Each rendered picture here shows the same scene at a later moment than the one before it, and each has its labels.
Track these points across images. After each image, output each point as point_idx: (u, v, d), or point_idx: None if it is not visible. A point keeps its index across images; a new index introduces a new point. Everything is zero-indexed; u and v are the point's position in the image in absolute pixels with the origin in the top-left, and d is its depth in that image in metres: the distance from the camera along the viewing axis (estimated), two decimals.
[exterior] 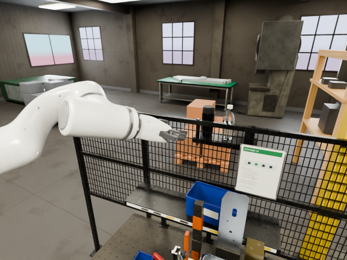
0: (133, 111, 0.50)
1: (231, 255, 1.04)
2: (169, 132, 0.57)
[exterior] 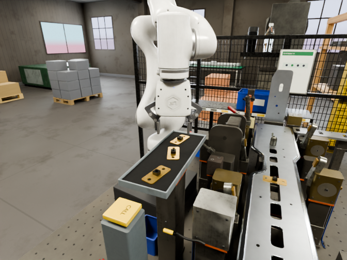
0: None
1: (276, 125, 1.41)
2: None
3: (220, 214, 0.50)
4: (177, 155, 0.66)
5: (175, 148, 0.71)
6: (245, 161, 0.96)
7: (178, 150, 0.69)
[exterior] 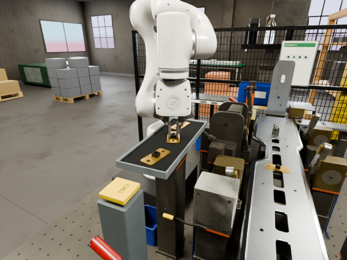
0: None
1: (278, 117, 1.39)
2: None
3: (223, 196, 0.48)
4: (177, 139, 0.64)
5: (176, 132, 0.68)
6: (247, 150, 0.94)
7: (178, 134, 0.67)
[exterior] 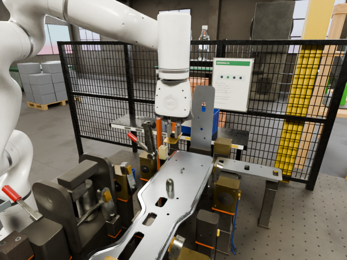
0: None
1: (203, 152, 1.14)
2: None
3: None
4: (175, 139, 0.63)
5: None
6: (109, 222, 0.68)
7: (179, 135, 0.66)
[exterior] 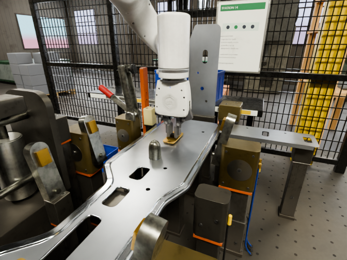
0: None
1: (204, 121, 0.86)
2: None
3: None
4: (175, 139, 0.63)
5: None
6: (49, 200, 0.41)
7: (179, 135, 0.66)
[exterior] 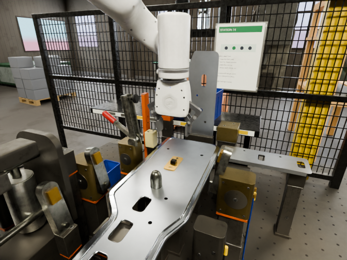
0: None
1: (203, 141, 0.90)
2: (188, 113, 0.61)
3: None
4: (175, 166, 0.67)
5: (179, 158, 0.71)
6: (59, 234, 0.44)
7: (179, 161, 0.70)
